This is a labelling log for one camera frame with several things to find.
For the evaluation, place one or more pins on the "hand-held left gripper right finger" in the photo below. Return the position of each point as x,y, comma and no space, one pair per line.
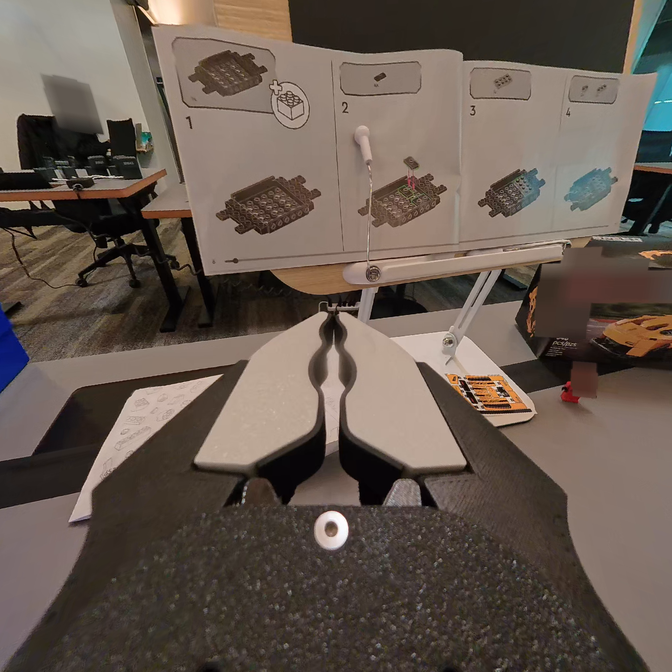
404,414

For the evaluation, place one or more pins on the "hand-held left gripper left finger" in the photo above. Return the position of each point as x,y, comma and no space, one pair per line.
252,414

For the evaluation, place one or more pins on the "red toy minifigure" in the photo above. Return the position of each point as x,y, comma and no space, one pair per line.
567,393

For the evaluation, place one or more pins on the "instruction booklet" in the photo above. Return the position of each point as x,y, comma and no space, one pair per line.
294,157

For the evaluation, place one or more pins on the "wooden background desk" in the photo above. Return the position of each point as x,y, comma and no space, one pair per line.
105,188

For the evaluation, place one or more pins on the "orange sticker sheet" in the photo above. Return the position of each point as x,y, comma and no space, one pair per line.
488,393

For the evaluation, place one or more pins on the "white booklet stand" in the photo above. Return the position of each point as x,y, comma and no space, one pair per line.
446,262

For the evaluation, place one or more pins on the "black office chair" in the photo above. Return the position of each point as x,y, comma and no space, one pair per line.
34,141
118,236

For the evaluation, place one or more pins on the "black-legged table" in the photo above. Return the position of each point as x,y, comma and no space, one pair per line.
168,207

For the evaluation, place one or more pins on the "yellow car picture box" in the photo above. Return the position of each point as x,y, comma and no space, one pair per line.
630,336

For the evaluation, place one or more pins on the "wide blue plastic bin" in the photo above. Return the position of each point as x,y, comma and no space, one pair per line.
10,346

